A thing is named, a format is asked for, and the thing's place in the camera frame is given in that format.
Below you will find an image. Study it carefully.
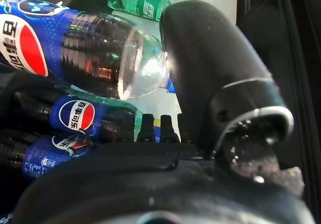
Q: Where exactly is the Pepsi cola bottle blue label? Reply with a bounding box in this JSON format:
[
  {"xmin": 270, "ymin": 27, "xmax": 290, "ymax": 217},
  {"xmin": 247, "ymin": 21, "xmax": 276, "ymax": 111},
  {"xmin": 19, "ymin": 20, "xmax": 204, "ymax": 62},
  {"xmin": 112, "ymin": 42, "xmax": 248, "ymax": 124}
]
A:
[
  {"xmin": 0, "ymin": 131, "xmax": 97, "ymax": 181},
  {"xmin": 0, "ymin": 0, "xmax": 175, "ymax": 101},
  {"xmin": 12, "ymin": 90, "xmax": 142, "ymax": 144}
]

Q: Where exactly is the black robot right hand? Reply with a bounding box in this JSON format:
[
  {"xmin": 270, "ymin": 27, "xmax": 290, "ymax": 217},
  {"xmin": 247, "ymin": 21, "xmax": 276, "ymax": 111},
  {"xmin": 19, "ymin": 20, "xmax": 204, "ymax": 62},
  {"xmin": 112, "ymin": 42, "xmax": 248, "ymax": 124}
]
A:
[{"xmin": 14, "ymin": 0, "xmax": 316, "ymax": 224}]

